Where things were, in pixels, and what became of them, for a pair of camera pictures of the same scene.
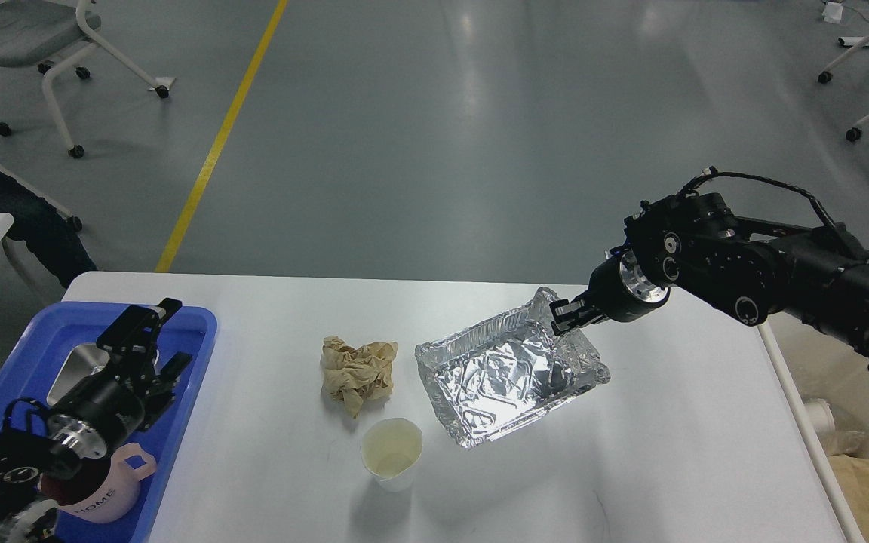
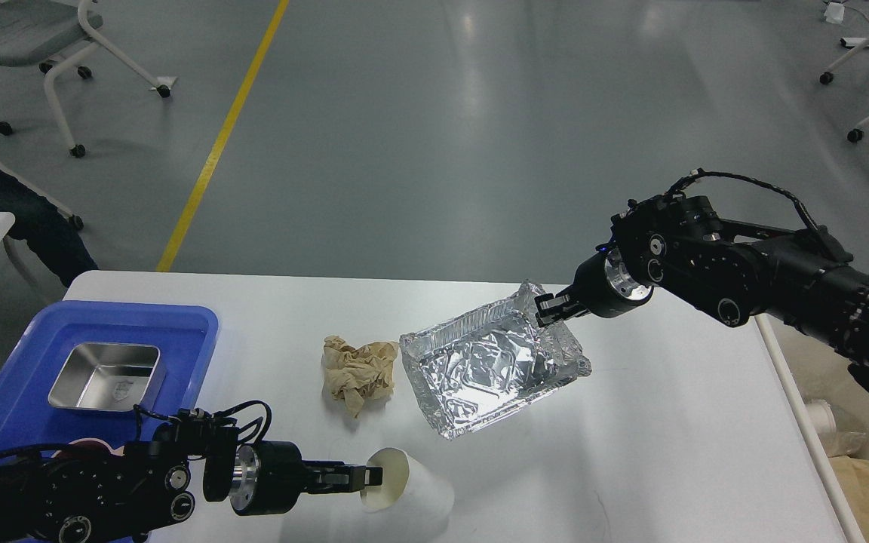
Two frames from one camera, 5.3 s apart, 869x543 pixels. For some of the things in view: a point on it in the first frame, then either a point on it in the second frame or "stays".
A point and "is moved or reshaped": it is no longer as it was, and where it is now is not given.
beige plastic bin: [809, 362] stays
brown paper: [357, 375] stays
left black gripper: [109, 403] -> [266, 477]
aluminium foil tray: [493, 375] is moved or reshaped
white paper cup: [391, 449] -> [409, 496]
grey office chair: [45, 33] stays
